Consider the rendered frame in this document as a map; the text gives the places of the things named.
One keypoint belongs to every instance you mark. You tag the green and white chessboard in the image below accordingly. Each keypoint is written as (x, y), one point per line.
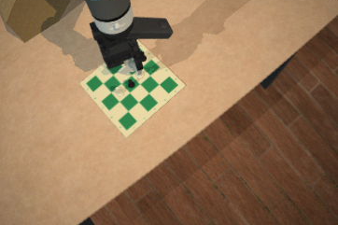
(150, 93)

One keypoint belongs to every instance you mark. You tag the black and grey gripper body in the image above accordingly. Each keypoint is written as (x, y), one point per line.
(114, 48)

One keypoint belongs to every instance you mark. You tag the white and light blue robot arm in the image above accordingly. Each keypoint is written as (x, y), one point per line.
(114, 16)

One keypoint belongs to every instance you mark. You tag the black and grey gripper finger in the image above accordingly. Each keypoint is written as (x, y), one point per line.
(132, 67)

